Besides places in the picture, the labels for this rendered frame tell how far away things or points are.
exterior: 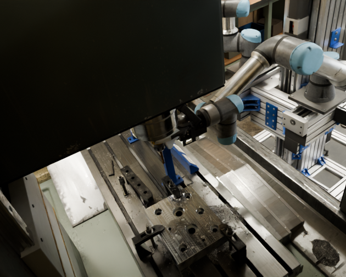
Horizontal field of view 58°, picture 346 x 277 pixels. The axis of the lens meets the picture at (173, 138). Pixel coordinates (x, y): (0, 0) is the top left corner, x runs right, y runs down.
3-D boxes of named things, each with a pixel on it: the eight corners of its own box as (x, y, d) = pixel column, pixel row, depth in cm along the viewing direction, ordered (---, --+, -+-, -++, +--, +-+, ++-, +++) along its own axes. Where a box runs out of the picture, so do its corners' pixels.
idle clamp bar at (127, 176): (130, 173, 161) (127, 164, 157) (157, 203, 143) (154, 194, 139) (122, 178, 160) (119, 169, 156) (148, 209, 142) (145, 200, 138)
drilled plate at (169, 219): (191, 192, 140) (190, 184, 137) (231, 239, 119) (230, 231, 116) (146, 217, 133) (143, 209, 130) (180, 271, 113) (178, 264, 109)
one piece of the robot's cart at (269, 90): (274, 138, 244) (282, 31, 191) (315, 161, 219) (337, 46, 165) (249, 154, 235) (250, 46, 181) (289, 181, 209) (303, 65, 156)
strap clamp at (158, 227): (165, 237, 129) (158, 215, 120) (169, 243, 127) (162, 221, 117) (137, 253, 125) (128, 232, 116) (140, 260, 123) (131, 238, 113)
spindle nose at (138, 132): (122, 128, 104) (112, 97, 97) (160, 106, 111) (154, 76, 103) (148, 149, 93) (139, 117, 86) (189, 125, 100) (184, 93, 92)
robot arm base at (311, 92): (316, 84, 173) (318, 68, 167) (341, 94, 163) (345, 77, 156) (297, 95, 168) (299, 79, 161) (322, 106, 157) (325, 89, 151)
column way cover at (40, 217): (70, 230, 139) (16, 143, 107) (105, 330, 105) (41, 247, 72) (59, 236, 138) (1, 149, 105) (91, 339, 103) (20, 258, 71)
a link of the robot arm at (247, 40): (259, 56, 187) (260, 34, 178) (236, 56, 192) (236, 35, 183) (262, 48, 195) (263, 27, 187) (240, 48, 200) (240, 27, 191)
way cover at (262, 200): (204, 140, 215) (202, 122, 205) (308, 234, 150) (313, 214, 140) (167, 159, 206) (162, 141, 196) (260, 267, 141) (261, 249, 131)
